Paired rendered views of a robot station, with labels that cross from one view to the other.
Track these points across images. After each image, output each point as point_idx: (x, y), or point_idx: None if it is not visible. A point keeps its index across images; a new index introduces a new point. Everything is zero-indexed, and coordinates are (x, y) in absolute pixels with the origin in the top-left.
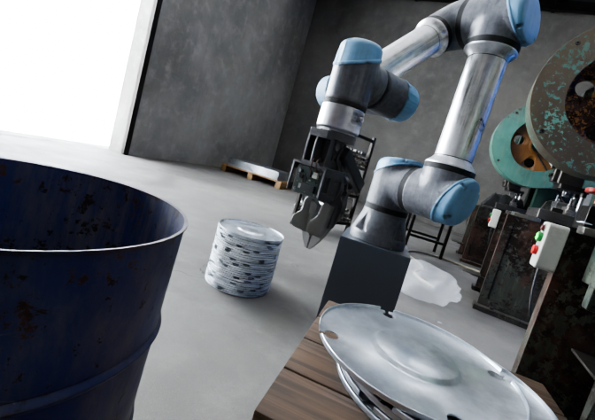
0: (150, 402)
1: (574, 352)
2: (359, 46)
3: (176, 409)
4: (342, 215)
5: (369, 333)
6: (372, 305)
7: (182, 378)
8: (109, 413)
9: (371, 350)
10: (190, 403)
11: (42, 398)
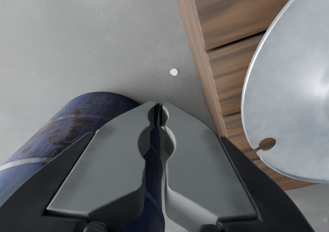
0: (78, 49)
1: None
2: None
3: (93, 35)
4: (276, 185)
5: (310, 95)
6: None
7: (58, 7)
8: (155, 179)
9: (316, 129)
10: (91, 21)
11: (163, 231)
